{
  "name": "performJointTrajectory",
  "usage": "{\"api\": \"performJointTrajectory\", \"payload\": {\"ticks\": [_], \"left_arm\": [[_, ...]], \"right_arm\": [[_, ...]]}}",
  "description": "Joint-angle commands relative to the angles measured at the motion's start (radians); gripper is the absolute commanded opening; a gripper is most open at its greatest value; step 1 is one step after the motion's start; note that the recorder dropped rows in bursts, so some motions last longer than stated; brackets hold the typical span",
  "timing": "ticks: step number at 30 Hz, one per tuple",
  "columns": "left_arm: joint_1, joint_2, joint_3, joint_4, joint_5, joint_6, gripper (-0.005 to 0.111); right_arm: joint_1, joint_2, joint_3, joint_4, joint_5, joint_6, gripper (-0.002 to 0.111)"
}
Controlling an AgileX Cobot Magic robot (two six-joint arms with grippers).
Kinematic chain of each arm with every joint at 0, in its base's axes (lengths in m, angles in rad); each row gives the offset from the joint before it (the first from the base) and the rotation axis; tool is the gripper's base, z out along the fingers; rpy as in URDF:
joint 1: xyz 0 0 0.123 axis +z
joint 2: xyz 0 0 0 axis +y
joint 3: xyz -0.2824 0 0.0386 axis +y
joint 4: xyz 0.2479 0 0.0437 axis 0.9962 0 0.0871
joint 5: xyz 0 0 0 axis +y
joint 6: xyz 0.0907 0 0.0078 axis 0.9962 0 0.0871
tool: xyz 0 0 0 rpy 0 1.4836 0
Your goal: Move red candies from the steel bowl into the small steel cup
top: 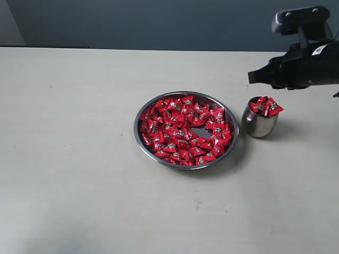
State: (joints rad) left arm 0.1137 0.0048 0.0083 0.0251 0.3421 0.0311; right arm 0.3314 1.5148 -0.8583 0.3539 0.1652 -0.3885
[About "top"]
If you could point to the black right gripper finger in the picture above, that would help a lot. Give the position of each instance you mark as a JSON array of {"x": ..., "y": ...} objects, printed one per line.
[{"x": 262, "y": 75}]

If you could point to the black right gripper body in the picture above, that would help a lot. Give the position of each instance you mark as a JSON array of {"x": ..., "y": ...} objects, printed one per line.
[{"x": 313, "y": 65}]

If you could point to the red candies in cup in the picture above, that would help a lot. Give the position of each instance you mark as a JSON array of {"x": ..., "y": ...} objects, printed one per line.
[{"x": 265, "y": 106}]

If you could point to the stainless steel cup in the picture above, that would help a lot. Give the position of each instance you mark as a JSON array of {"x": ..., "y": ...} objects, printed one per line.
[{"x": 256, "y": 125}]

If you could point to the steel bowl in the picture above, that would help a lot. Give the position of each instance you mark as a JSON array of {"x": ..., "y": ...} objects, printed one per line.
[{"x": 156, "y": 156}]

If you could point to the red wrapped candy pile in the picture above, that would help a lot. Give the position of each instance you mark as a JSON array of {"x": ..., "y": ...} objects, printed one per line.
[{"x": 172, "y": 129}]

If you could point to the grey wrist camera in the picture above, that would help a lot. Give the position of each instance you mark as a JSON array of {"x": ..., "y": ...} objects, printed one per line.
[{"x": 288, "y": 22}]

